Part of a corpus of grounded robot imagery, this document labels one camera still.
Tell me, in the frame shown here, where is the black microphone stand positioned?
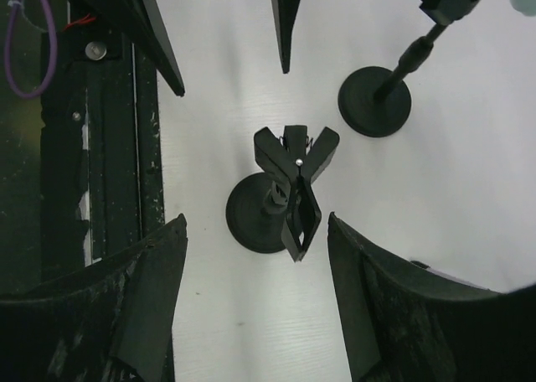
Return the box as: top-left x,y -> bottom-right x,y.
338,0 -> 481,138
225,125 -> 340,262

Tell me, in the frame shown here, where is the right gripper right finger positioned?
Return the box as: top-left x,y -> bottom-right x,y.
327,214 -> 535,381

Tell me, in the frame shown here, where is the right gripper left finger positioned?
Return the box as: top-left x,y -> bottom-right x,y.
1,214 -> 188,381

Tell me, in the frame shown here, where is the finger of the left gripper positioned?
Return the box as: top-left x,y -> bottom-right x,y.
271,0 -> 301,74
80,0 -> 185,96

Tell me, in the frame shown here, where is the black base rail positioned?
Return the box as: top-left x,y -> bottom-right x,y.
40,13 -> 165,281

